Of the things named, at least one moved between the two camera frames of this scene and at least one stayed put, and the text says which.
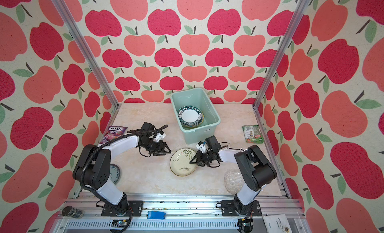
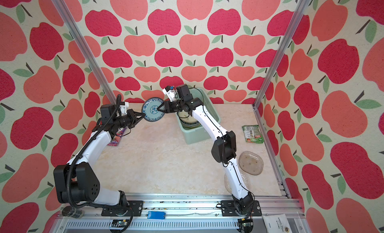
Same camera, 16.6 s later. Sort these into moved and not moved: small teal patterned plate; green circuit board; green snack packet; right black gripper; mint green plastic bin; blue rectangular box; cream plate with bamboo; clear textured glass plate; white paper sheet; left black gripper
Moved: cream plate with bamboo; left black gripper; right black gripper; small teal patterned plate
Not moved: clear textured glass plate; green snack packet; mint green plastic bin; white paper sheet; blue rectangular box; green circuit board
